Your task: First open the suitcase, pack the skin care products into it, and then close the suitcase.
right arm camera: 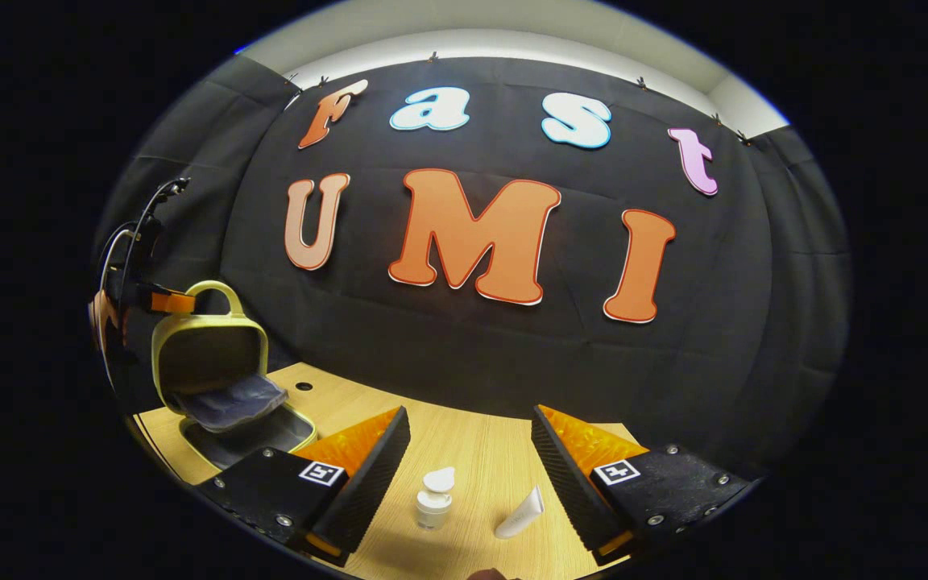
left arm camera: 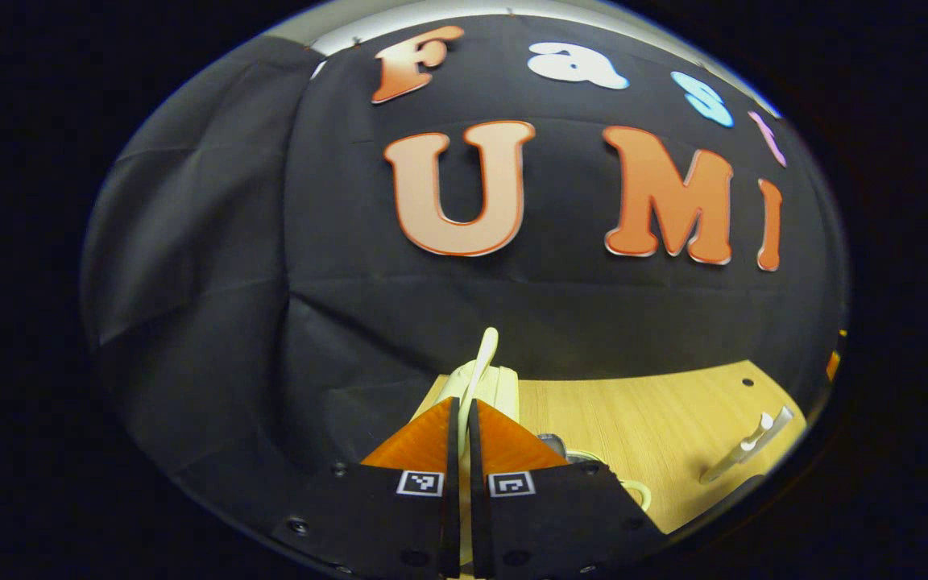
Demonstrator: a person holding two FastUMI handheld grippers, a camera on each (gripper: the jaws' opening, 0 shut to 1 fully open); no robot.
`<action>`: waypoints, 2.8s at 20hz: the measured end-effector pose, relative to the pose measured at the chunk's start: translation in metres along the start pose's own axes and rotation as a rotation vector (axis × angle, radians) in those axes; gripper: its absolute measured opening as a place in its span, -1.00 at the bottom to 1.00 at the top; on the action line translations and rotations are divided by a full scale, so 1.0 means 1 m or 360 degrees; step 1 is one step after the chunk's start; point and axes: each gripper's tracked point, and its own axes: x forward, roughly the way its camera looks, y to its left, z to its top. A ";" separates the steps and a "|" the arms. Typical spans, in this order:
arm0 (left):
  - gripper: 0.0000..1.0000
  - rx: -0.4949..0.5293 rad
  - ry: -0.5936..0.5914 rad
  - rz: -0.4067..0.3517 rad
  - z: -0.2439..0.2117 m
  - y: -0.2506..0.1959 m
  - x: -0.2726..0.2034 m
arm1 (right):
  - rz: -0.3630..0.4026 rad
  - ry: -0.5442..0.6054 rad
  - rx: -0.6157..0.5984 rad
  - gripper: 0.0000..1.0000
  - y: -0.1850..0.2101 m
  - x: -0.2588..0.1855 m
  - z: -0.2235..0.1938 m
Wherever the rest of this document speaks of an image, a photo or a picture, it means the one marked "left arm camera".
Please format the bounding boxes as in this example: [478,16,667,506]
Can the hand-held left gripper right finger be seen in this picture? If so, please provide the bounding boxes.
[468,399,666,580]

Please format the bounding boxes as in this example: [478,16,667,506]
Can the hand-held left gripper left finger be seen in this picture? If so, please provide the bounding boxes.
[271,396,462,580]

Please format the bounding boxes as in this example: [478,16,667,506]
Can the white cosmetic tube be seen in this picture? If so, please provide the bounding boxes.
[700,405,795,484]

